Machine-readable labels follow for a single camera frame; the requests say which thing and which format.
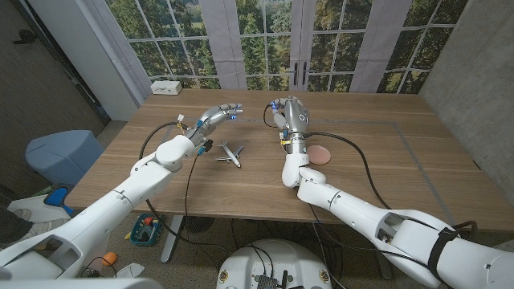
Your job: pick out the white robot torso base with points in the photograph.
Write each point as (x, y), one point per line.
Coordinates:
(277, 257)

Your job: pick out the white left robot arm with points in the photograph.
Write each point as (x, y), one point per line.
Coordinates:
(120, 192)

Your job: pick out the printed window backdrop cloth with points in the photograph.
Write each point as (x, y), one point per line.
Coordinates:
(225, 48)

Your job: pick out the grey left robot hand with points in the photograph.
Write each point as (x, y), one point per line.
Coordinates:
(213, 118)

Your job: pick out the blue basket with toys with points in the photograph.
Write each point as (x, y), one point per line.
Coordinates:
(144, 230)

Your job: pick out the black round fan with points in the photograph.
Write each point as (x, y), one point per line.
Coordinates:
(198, 223)

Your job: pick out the crumpled white paper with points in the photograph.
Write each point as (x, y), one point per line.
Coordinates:
(130, 269)

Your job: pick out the pink round disc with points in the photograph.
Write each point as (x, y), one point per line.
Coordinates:
(319, 155)

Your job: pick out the grey white sneaker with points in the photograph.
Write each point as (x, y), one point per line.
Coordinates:
(48, 226)

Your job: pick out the white power strip box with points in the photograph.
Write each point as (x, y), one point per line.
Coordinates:
(166, 87)

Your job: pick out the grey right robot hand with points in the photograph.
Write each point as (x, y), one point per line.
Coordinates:
(295, 116)

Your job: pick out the blue paddle-shaped tool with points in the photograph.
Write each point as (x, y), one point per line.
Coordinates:
(55, 196)

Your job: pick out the blue-grey padded stool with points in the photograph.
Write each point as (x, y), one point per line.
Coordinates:
(64, 154)

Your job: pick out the dark trouser leg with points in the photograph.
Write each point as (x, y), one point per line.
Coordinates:
(12, 226)

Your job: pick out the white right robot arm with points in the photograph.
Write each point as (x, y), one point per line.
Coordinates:
(361, 212)

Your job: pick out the metal table leg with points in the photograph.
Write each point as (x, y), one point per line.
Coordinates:
(172, 241)
(381, 261)

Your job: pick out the white toy airplane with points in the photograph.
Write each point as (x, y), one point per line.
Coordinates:
(230, 153)

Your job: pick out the orange ball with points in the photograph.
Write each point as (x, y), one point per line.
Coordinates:
(109, 258)

